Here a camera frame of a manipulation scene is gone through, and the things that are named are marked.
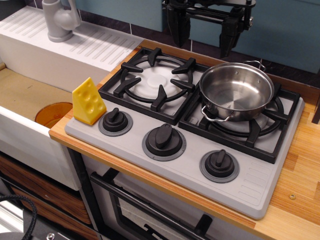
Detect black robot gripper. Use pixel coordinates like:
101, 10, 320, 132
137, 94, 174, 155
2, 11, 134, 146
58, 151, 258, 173
161, 0, 254, 58

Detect stainless steel pot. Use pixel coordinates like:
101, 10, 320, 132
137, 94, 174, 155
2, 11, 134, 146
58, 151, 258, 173
199, 62, 275, 123

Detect yellow toy cheese wedge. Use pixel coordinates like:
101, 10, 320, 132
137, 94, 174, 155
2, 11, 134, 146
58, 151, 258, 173
72, 77, 107, 126

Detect black middle stove knob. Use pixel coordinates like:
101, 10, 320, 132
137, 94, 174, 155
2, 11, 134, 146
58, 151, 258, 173
142, 123, 187, 162

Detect black stove knob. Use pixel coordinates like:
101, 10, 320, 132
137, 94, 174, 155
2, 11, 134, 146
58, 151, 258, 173
142, 123, 187, 162
199, 149, 240, 184
98, 107, 133, 137

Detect black left stove knob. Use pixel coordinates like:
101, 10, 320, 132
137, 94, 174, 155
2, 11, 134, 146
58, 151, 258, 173
98, 107, 133, 137

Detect black right stove knob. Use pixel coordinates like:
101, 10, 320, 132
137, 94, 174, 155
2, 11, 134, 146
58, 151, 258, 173
199, 149, 240, 184

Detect grey toy stove top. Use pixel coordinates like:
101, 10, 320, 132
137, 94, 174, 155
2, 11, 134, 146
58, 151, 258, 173
64, 46, 306, 221

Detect black left burner grate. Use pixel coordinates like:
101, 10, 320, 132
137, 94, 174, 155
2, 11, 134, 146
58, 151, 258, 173
99, 47, 208, 125

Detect black burner grate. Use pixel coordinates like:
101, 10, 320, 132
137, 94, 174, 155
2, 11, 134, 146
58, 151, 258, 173
178, 83, 301, 164
99, 47, 208, 125

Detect black right burner grate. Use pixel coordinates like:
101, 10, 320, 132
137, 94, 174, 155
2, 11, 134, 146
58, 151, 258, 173
178, 83, 301, 164

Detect grey toy faucet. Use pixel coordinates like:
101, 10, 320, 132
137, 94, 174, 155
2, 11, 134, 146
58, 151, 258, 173
42, 0, 81, 43

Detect white toy sink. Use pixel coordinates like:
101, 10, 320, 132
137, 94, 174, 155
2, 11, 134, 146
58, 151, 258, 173
0, 6, 142, 191

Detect wooden drawer fronts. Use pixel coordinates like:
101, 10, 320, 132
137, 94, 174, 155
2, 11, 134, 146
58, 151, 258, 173
0, 153, 98, 240

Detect oven door with black handle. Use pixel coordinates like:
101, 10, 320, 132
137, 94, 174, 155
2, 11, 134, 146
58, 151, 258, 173
89, 168, 256, 240

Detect black braided cable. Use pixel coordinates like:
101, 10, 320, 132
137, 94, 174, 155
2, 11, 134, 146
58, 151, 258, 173
0, 194, 38, 240

